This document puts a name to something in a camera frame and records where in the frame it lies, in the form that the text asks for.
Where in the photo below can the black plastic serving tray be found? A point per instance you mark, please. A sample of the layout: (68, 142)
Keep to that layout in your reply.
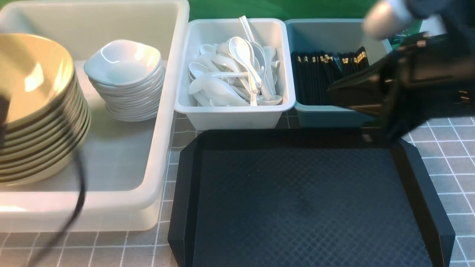
(305, 198)

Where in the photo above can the pile of white soup spoons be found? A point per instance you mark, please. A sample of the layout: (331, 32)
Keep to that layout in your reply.
(216, 79)

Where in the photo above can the stack of yellow-green bowls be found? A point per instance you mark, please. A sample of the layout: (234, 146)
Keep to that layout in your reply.
(44, 146)

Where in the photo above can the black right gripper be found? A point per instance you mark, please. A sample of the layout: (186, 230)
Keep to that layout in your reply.
(426, 77)

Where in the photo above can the large white plastic tub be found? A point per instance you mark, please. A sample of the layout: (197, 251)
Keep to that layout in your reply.
(83, 27)

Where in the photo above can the yellow-green noodle bowl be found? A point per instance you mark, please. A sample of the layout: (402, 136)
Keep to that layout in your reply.
(35, 72)

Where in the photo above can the grey checked table mat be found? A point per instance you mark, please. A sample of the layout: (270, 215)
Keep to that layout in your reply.
(445, 145)

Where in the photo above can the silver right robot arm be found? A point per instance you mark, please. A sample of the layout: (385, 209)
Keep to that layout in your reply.
(426, 77)

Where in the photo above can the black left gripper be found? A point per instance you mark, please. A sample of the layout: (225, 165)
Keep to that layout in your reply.
(4, 109)

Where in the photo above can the small white sauce dish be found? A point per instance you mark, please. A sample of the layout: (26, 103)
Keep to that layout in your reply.
(124, 63)

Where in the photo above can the green cloth backdrop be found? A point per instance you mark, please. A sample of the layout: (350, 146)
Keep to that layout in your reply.
(280, 9)

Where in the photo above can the blue plastic chopstick bin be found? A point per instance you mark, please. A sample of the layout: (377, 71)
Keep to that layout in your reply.
(331, 35)

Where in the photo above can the stack of white sauce dishes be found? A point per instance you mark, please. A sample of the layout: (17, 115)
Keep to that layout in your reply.
(136, 101)

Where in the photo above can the white ceramic soup spoon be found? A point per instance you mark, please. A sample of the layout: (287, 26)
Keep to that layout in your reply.
(241, 51)

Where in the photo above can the white plastic spoon bin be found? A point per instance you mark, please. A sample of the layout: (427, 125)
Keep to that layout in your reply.
(267, 32)

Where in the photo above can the pile of black chopsticks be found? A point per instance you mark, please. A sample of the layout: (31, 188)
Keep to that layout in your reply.
(315, 72)

